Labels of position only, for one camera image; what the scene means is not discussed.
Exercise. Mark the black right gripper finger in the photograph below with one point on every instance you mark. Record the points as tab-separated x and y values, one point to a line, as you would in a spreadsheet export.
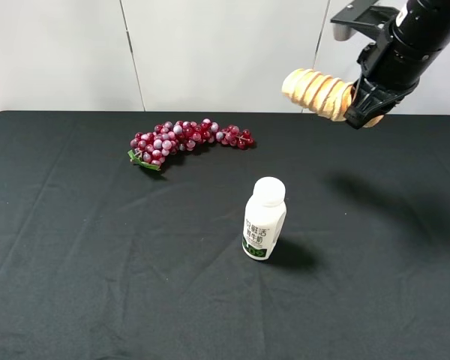
369	100

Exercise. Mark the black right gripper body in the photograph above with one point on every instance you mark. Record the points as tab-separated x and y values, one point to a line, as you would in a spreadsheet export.
404	49

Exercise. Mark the striped bread loaf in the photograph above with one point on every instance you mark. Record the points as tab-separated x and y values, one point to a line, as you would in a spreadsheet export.
325	95

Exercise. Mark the white milk bottle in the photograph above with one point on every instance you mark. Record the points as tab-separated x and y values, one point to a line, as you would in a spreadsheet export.
264	217

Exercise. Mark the red grape bunch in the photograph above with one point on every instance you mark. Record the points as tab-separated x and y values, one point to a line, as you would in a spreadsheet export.
150	150

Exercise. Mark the black tablecloth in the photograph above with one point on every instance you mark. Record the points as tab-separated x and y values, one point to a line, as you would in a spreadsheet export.
101	259

